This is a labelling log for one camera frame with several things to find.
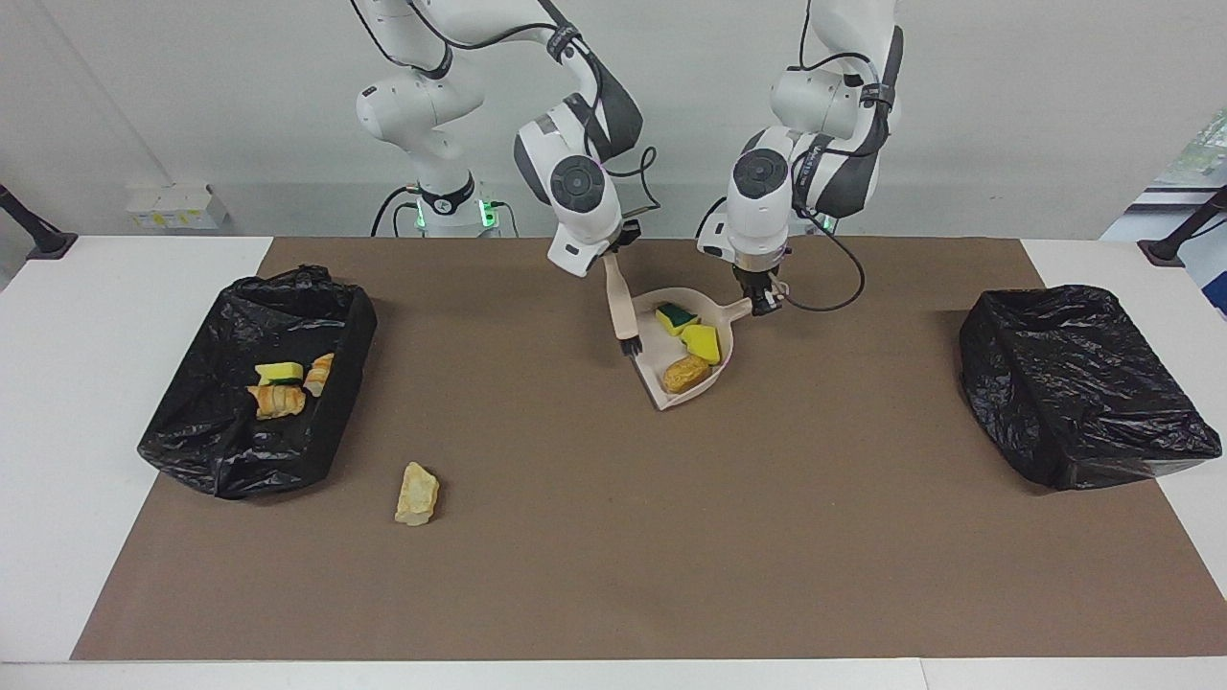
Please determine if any black bag lined bin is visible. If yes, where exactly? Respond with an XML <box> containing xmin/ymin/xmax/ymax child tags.
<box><xmin>137</xmin><ymin>265</ymin><xmax>379</xmax><ymax>501</ymax></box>
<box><xmin>959</xmin><ymin>284</ymin><xmax>1223</xmax><ymax>492</ymax></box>

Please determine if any orange striped croissant piece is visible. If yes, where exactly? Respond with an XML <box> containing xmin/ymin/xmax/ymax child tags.
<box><xmin>247</xmin><ymin>383</ymin><xmax>307</xmax><ymax>421</ymax></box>

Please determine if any pale bread chunk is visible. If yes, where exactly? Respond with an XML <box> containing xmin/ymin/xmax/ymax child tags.
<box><xmin>394</xmin><ymin>462</ymin><xmax>441</xmax><ymax>527</ymax></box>

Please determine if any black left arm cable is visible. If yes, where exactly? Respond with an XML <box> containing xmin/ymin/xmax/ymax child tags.
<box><xmin>695</xmin><ymin>0</ymin><xmax>867</xmax><ymax>312</ymax></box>

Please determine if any brown table mat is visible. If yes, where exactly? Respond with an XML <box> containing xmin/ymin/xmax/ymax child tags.
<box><xmin>72</xmin><ymin>237</ymin><xmax>1227</xmax><ymax>662</ymax></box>

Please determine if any beige plastic dustpan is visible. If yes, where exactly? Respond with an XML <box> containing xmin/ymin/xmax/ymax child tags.
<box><xmin>633</xmin><ymin>287</ymin><xmax>754</xmax><ymax>412</ymax></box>

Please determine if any black clamp stand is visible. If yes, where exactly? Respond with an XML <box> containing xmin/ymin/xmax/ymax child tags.
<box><xmin>0</xmin><ymin>184</ymin><xmax>79</xmax><ymax>261</ymax></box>
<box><xmin>1138</xmin><ymin>187</ymin><xmax>1227</xmax><ymax>266</ymax></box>

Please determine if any white wall socket box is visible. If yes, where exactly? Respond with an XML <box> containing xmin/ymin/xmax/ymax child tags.
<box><xmin>125</xmin><ymin>184</ymin><xmax>229</xmax><ymax>231</ymax></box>

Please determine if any brown oval bread roll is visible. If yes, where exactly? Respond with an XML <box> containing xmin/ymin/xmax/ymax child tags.
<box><xmin>661</xmin><ymin>353</ymin><xmax>713</xmax><ymax>396</ymax></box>

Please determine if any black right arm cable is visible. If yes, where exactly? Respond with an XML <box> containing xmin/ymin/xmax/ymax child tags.
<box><xmin>350</xmin><ymin>0</ymin><xmax>662</xmax><ymax>217</ymax></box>

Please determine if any black base power cable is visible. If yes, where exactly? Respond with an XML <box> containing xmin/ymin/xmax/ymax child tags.
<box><xmin>372</xmin><ymin>187</ymin><xmax>423</xmax><ymax>238</ymax></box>

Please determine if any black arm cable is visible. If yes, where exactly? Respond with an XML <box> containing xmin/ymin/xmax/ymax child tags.
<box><xmin>695</xmin><ymin>0</ymin><xmax>867</xmax><ymax>312</ymax></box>
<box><xmin>350</xmin><ymin>0</ymin><xmax>662</xmax><ymax>217</ymax></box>

